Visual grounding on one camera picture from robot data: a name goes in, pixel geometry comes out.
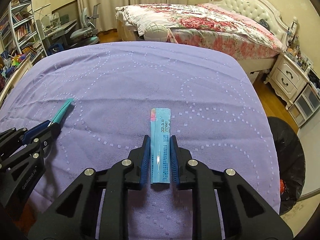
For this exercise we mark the purple bedspread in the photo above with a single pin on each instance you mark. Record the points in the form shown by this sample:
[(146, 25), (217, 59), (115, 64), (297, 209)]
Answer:
[(215, 114)]

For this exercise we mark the red knotted plastic bag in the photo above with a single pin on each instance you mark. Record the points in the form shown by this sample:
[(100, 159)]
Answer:
[(282, 186)]

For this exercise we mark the white tufted headboard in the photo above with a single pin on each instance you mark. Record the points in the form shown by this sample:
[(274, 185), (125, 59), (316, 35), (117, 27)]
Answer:
[(263, 10)]

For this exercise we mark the study desk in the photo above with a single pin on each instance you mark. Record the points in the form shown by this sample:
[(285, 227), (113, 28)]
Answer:
[(48, 37)]

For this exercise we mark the floral quilt bed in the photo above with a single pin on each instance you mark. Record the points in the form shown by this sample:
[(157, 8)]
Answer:
[(204, 25)]

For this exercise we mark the white nightstand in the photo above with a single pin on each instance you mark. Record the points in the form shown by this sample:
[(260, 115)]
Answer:
[(287, 79)]

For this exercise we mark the clear plastic drawer unit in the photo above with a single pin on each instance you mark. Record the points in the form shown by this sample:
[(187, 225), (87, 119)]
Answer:
[(305, 105)]

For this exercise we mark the white bookshelf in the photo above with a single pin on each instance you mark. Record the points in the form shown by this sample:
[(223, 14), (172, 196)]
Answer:
[(19, 33)]

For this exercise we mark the blue sachet packet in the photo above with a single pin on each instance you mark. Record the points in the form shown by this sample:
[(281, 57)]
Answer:
[(160, 145)]

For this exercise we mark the black lined trash bin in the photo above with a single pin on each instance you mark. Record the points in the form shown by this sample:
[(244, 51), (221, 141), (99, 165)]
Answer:
[(291, 162)]

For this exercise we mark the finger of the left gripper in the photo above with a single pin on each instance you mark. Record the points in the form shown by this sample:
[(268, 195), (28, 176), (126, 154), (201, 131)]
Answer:
[(12, 139), (21, 171)]

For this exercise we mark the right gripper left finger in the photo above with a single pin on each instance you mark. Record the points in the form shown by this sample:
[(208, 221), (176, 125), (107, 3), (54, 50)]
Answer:
[(94, 206)]

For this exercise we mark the grey desk chair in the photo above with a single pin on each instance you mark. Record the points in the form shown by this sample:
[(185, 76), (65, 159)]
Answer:
[(87, 35)]

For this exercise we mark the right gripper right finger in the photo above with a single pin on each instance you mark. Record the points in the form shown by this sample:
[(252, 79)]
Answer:
[(225, 206)]

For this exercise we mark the teal white small box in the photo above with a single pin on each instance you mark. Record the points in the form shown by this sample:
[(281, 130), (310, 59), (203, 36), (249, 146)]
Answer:
[(60, 114)]

